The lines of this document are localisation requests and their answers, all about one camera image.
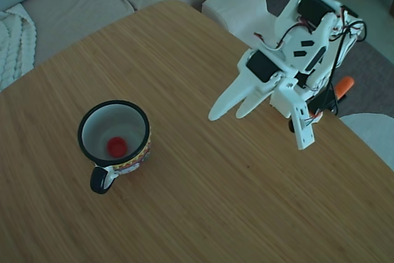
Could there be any white knitted blanket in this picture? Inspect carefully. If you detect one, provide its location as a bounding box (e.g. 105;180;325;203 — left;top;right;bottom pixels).
0;3;38;93

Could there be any grey rug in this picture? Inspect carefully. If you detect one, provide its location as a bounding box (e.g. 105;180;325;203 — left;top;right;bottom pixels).
264;0;394;119

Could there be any white round seat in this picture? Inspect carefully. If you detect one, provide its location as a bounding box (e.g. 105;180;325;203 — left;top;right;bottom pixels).
338;113;394;171

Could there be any red bottle cap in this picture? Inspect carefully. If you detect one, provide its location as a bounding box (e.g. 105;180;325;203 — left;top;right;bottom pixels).
107;136;128;156

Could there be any white enamel mug black rim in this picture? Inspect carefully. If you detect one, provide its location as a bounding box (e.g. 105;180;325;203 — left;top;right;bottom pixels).
77;100;152;195

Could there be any orange and black clamp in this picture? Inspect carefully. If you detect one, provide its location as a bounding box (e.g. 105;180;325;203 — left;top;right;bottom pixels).
309;75;355;119

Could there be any black camera cable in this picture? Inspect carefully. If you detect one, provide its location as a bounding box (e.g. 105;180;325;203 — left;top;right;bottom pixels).
306;20;369;122

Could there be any beige sofa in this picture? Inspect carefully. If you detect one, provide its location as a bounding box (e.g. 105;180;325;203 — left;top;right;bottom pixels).
0;0;269;69

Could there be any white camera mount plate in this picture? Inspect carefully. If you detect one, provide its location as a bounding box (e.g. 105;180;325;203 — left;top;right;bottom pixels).
276;80;316;151

